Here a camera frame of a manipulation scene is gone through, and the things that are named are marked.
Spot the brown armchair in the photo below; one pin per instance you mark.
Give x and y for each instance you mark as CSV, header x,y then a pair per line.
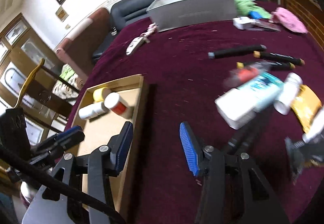
x,y
77,47

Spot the black marker gold cap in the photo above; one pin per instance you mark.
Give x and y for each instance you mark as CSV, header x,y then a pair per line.
x,y
279,58

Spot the silver grey long box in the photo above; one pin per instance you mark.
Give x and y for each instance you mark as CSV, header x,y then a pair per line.
x,y
172,14

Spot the black marker yellow cap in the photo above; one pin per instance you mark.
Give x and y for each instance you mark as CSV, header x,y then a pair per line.
x,y
268,64

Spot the pink cloth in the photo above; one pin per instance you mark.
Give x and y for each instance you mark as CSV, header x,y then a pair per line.
x,y
287,19

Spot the white bottle green label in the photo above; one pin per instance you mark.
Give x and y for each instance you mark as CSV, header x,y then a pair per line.
x,y
290,90

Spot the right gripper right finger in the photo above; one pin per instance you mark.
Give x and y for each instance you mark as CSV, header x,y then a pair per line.
x,y
234,189

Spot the clear pen package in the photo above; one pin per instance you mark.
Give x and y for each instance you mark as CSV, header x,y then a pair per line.
x,y
259,25

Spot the cardboard tray box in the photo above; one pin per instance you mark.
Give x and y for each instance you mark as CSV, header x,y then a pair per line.
x,y
98,131

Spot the white pill bottle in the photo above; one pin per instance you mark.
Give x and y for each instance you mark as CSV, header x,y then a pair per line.
x,y
92,111

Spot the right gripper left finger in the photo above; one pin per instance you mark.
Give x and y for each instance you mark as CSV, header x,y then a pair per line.
x,y
92,171

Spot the green cloth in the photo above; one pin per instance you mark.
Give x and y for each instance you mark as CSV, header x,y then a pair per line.
x,y
248,8

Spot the teal white pack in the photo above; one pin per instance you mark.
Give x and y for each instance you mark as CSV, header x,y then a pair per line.
x,y
262,90

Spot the black gold snack packet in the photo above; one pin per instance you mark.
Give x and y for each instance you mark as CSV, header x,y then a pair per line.
x,y
304,155

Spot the clear case red items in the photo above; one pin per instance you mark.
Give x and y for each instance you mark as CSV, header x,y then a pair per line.
x,y
239,77

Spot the black marker grey cap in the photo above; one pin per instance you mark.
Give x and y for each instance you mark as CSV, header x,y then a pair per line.
x,y
236,51

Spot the small white charger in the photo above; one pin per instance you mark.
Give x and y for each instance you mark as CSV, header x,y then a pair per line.
x,y
243,23

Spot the white bottle red cap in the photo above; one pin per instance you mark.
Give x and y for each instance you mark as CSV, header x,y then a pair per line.
x,y
315,128

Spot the white power adapter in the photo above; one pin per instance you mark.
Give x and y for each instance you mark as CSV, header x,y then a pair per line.
x,y
236,108

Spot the yellow foil packet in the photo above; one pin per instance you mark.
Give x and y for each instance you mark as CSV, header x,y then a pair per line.
x,y
306,105

